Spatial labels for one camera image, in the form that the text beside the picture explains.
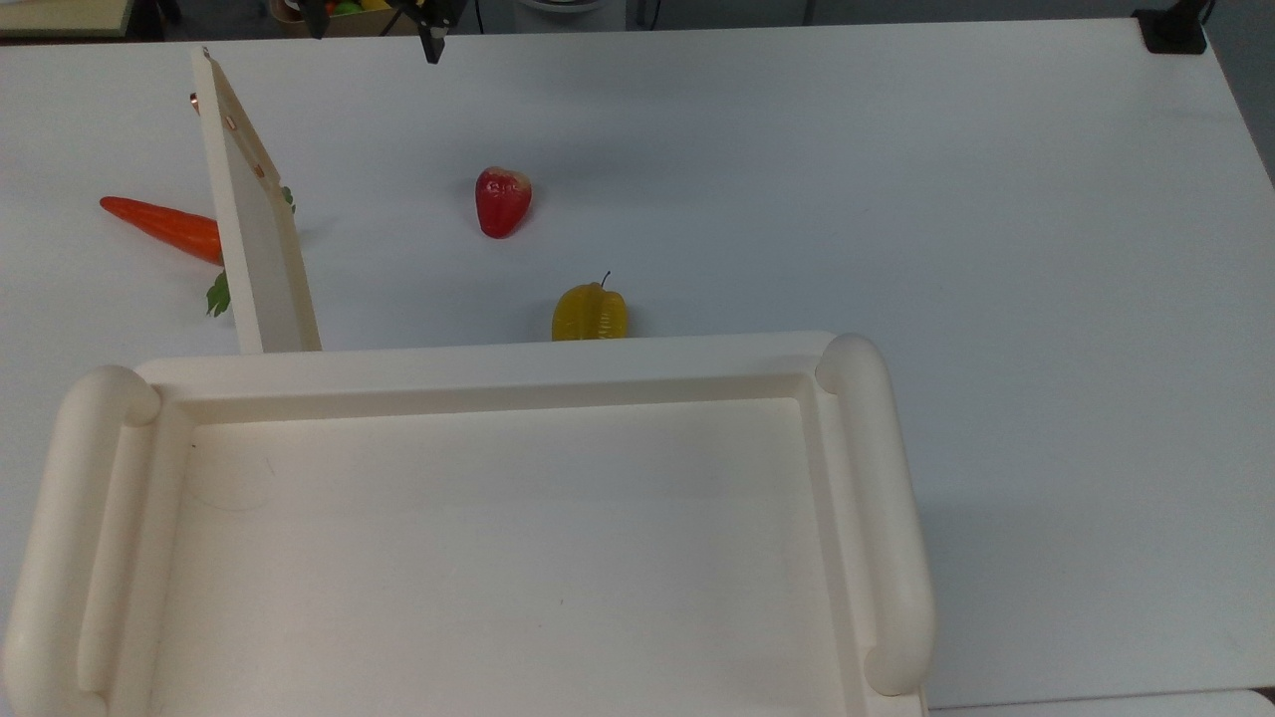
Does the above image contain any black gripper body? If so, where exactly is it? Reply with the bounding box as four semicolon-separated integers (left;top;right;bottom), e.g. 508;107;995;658
383;0;465;31

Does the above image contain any cream cabinet door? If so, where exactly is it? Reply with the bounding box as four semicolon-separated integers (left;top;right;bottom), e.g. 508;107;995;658
191;47;323;355

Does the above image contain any cardboard box of toy fruit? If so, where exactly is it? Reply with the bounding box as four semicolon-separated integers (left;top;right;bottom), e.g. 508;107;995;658
267;0;397;38

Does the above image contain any red toy wax apple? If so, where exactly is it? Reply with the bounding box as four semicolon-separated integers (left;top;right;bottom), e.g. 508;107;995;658
474;166;533;240

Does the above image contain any light wooden table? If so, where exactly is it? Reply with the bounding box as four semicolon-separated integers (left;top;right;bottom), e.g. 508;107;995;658
0;0;136;40

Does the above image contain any orange toy carrot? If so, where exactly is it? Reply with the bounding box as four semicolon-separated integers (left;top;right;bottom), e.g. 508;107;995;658
99;185;297;319

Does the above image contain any yellow toy starfruit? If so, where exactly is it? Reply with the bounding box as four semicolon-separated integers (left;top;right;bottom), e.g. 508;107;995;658
551;271;630;343

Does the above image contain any black table clamp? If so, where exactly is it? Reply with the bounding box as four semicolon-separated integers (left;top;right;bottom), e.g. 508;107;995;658
1132;0;1213;55

